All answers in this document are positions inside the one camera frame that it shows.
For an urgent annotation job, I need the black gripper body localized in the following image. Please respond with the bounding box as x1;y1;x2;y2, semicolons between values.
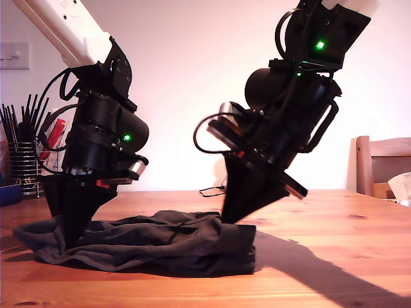
38;140;135;189

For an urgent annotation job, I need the dark grey underwear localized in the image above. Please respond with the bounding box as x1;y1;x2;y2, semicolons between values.
12;210;258;277

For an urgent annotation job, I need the red packet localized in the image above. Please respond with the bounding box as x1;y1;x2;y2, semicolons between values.
40;117;70;161

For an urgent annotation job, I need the blue box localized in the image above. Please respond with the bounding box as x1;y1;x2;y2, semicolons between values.
0;185;22;208

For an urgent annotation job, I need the black chopstick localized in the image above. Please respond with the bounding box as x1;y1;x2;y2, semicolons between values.
10;104;19;137
22;94;31;124
31;97;50;139
35;110;52;142
28;94;38;128
0;103;12;144

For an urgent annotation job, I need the dark brown container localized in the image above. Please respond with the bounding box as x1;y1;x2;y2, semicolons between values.
0;141;9;189

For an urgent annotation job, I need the brown wooden chair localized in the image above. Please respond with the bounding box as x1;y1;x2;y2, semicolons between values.
345;136;411;200

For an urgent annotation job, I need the brown cardboard box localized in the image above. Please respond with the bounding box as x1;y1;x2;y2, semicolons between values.
373;182;396;200

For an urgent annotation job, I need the white tissue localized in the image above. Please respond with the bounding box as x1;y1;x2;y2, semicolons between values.
387;172;411;201

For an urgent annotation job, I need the patterned tissue box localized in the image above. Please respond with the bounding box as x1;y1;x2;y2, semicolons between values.
381;198;411;209

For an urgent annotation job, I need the thin black power cable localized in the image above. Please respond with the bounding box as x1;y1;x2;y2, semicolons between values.
198;185;227;198

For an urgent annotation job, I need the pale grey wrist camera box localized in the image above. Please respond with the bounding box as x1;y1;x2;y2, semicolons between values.
115;155;150;181
218;101;258;129

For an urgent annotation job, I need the thick braided black cable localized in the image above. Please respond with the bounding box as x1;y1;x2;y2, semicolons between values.
35;108;70;176
300;101;340;153

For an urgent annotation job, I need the chrome wire utensil holder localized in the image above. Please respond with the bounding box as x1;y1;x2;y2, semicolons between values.
6;142;46;199

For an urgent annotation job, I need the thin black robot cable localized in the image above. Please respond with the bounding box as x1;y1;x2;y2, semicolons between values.
35;67;85;129
192;114;238;155

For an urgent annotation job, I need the white wall light switch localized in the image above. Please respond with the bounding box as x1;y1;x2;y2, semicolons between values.
0;42;30;71

